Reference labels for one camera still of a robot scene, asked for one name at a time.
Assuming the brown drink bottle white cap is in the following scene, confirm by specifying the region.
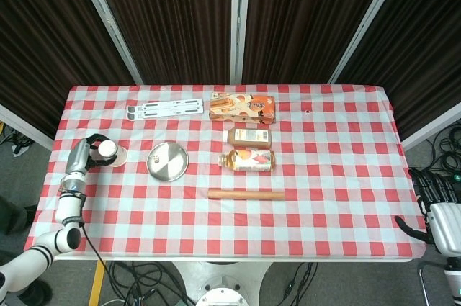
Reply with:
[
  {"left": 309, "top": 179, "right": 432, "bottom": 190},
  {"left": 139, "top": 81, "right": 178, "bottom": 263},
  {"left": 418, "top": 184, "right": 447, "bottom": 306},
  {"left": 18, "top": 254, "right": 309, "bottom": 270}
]
[{"left": 222, "top": 127, "right": 272, "bottom": 150}]

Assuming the white partition post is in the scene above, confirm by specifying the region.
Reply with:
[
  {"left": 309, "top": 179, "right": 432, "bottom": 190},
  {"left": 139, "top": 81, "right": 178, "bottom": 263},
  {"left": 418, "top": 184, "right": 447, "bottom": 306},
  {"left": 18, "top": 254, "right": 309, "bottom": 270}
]
[
  {"left": 229, "top": 0, "right": 252, "bottom": 84},
  {"left": 71, "top": 0, "right": 144, "bottom": 86},
  {"left": 327, "top": 0, "right": 410, "bottom": 84}
]

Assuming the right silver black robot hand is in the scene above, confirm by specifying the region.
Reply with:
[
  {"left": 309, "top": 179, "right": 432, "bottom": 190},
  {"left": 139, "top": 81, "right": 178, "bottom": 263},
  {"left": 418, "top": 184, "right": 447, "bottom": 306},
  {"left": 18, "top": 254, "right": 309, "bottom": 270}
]
[{"left": 394, "top": 168, "right": 461, "bottom": 255}]

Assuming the tea bottle peach label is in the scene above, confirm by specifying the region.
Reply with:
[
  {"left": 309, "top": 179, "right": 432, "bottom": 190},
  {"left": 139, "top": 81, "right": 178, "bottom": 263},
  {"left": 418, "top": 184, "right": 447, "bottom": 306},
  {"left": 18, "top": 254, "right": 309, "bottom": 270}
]
[{"left": 219, "top": 149, "right": 277, "bottom": 173}]

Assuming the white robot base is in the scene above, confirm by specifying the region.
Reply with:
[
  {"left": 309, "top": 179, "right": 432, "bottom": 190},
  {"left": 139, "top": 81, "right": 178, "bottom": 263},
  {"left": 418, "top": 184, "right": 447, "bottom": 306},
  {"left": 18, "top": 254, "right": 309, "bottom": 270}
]
[{"left": 172, "top": 261, "right": 274, "bottom": 306}]

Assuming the dark ribbed partition panel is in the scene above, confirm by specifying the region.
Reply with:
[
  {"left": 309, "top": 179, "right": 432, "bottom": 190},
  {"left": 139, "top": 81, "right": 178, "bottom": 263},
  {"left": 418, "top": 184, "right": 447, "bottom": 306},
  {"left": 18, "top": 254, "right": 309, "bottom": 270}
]
[
  {"left": 337, "top": 0, "right": 461, "bottom": 140},
  {"left": 0, "top": 0, "right": 135, "bottom": 138},
  {"left": 241, "top": 0, "right": 392, "bottom": 84},
  {"left": 89, "top": 0, "right": 236, "bottom": 84}
]

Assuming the black cable with plug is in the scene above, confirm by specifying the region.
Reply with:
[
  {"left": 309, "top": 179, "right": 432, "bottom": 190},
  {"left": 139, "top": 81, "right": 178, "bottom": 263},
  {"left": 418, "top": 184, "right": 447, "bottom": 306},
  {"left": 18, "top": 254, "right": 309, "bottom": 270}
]
[{"left": 282, "top": 261, "right": 318, "bottom": 300}]

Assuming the white folding stand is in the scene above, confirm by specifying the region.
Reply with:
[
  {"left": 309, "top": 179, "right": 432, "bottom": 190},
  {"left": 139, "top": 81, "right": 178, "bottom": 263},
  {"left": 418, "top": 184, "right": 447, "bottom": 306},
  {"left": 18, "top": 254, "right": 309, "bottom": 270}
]
[{"left": 125, "top": 99, "right": 205, "bottom": 120}]

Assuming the yellow floor tape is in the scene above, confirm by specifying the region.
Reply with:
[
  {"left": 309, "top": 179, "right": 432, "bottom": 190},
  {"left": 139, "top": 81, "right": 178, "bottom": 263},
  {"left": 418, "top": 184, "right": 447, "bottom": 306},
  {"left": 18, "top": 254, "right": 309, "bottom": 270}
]
[{"left": 88, "top": 261, "right": 107, "bottom": 306}]

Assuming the orange biscuit box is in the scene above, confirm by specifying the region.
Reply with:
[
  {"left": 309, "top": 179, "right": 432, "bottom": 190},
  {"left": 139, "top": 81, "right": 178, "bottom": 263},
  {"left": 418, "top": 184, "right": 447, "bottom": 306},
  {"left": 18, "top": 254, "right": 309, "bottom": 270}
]
[{"left": 209, "top": 91, "right": 277, "bottom": 125}]

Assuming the white paper cup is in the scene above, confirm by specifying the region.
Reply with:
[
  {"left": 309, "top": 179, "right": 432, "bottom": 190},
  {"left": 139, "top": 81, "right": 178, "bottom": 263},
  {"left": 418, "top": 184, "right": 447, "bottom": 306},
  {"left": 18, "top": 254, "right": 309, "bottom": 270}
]
[{"left": 97, "top": 140, "right": 129, "bottom": 167}]

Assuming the black floor cable bundle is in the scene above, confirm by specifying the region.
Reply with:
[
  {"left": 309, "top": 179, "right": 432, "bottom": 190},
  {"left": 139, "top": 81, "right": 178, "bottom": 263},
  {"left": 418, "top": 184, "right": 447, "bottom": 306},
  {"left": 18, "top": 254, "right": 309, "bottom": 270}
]
[
  {"left": 107, "top": 261, "right": 197, "bottom": 306},
  {"left": 428, "top": 127, "right": 461, "bottom": 177}
]

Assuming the black power strip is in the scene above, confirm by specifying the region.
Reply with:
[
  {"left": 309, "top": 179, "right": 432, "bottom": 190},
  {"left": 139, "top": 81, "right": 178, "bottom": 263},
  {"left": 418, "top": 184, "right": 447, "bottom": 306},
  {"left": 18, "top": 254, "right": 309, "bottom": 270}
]
[{"left": 444, "top": 172, "right": 461, "bottom": 203}]

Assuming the brown wooden rod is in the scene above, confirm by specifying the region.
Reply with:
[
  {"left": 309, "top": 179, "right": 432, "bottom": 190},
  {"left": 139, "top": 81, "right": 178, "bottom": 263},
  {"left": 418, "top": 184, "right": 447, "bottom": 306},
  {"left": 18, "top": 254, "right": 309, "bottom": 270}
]
[{"left": 207, "top": 188, "right": 285, "bottom": 200}]

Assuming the red white checkered tablecloth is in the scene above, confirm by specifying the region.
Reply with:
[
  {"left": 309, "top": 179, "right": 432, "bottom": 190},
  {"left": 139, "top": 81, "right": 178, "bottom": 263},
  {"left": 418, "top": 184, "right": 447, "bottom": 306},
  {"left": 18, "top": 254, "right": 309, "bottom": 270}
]
[{"left": 23, "top": 84, "right": 428, "bottom": 261}]

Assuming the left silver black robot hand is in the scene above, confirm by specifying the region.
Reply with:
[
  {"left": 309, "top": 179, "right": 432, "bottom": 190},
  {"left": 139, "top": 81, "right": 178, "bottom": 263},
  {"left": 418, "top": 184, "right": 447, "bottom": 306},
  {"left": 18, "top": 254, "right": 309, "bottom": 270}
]
[{"left": 64, "top": 133, "right": 120, "bottom": 178}]

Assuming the round metal plate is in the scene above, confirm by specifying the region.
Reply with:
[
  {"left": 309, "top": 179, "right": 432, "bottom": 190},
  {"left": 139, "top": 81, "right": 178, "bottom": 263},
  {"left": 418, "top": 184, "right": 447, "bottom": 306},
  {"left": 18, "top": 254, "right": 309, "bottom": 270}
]
[{"left": 146, "top": 141, "right": 189, "bottom": 183}]

